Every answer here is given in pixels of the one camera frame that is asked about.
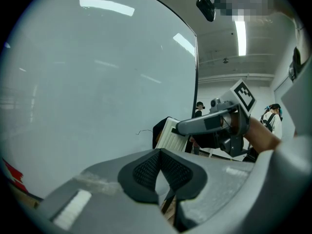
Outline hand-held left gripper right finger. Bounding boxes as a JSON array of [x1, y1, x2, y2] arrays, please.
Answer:
[[160, 148, 256, 233]]

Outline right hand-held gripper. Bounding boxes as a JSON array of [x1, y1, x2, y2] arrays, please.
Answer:
[[175, 78, 257, 158]]

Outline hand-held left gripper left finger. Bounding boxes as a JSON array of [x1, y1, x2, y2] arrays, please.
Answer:
[[37, 148, 180, 234]]

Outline white eraser block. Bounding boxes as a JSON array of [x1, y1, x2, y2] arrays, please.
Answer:
[[152, 117, 190, 153]]

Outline person's right forearm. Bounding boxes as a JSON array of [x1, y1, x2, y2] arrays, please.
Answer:
[[243, 117, 285, 154]]

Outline whiteboard with black stand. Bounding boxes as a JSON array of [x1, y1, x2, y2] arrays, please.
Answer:
[[0, 0, 199, 203]]

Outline white ceiling pipes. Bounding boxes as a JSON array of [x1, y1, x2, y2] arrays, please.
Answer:
[[197, 72, 275, 84]]

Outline black hard-shell backpack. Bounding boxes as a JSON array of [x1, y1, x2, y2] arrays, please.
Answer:
[[259, 112, 273, 133]]

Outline red sticker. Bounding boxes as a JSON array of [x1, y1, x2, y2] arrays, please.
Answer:
[[1, 157, 29, 194]]

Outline ceiling light bar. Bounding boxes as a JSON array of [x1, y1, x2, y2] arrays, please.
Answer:
[[234, 15, 247, 57]]

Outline person's head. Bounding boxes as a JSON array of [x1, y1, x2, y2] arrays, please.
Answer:
[[214, 0, 297, 19]]

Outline black head camera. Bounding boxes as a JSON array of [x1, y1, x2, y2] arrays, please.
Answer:
[[195, 0, 217, 23]]

